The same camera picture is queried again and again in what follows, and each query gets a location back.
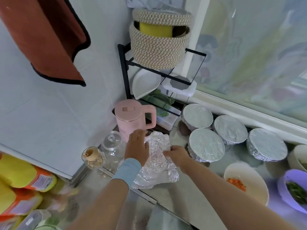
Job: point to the clear glass jar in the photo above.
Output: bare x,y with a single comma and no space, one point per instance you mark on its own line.
112,151

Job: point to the beige bowl with greens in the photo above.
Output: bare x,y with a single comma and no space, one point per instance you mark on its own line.
300,158

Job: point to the person's left hand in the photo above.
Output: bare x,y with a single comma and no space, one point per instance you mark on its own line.
136,148

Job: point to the clear plastic box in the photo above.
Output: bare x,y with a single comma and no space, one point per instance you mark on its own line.
168,121

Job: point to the black metal rack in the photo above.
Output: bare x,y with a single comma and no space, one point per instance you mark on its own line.
123,64

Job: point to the red hanging towel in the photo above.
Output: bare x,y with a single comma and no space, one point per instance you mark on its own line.
43,36

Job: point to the white plate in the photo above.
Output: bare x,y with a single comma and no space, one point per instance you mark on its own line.
144,83

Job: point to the window with cartoon film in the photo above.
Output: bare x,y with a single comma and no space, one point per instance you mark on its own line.
254,50

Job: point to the pink electric kettle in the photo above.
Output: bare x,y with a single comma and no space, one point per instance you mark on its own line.
129,117

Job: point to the person's right forearm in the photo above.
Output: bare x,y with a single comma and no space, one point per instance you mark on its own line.
235,201

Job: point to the purple bowl chopped greens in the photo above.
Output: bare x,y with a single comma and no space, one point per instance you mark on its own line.
293,189

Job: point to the yellow orange packet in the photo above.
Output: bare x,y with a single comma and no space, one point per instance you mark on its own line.
24,172
17,198

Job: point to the stainless steel countertop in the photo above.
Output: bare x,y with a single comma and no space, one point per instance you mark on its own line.
192,198

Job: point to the yellow item in basket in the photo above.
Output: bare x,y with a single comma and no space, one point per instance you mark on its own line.
156,30

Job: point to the stack of aluminium foil sheets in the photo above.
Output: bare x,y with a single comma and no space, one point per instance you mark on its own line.
160,165

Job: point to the person's left forearm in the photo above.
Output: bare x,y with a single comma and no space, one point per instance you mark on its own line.
98,208

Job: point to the foil-covered bowl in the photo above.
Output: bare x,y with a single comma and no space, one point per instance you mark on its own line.
197,116
230,129
206,145
267,144

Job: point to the light blue wristband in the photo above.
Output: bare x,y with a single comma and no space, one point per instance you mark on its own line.
126,172

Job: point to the person's right hand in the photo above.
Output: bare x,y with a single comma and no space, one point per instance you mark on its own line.
177,156

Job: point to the white bowl carrot pieces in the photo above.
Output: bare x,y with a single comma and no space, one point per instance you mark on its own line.
247,182

